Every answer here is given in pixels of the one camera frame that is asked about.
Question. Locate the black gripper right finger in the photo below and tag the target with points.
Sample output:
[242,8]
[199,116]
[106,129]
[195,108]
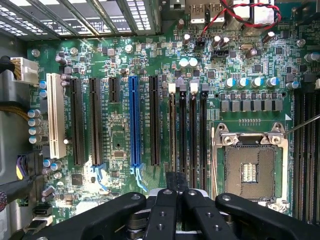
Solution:
[262,220]

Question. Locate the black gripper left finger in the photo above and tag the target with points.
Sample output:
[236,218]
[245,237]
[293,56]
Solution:
[112,215]

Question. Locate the black RAM slot bank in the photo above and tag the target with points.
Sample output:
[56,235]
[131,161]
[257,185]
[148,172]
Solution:
[307,155]

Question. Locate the long black expansion slot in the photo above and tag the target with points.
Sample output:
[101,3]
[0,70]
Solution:
[96,122]
[78,122]
[155,120]

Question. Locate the blue expansion slot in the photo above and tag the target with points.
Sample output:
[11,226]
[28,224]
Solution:
[135,120]

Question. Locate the RAM slot with black latch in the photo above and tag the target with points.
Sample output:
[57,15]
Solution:
[203,137]
[182,130]

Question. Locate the RAM slot with white latch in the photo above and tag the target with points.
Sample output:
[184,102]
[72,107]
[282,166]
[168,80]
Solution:
[193,130]
[172,125]

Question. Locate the white PCI expansion slot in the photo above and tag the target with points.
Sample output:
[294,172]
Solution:
[55,117]

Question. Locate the short black expansion slot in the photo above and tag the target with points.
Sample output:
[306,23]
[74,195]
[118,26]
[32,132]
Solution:
[114,90]

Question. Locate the silver CPU socket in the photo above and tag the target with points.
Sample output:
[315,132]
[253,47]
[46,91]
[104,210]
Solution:
[252,170]

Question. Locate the black SATA port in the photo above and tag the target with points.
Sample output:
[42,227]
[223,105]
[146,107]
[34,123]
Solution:
[42,210]

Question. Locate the green motherboard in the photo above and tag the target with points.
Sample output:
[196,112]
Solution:
[120,125]

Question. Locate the row of grey chokes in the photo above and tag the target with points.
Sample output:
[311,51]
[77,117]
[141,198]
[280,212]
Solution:
[251,105]

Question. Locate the grey metal PC case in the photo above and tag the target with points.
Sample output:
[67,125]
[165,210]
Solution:
[15,140]

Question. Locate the white power connector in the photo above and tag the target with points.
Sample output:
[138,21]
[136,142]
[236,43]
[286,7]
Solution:
[26,70]

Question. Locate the silver metal heatsink block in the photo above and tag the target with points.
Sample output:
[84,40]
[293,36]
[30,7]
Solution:
[260,12]

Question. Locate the silver USB port block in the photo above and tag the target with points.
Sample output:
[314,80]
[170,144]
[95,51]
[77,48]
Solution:
[206,12]

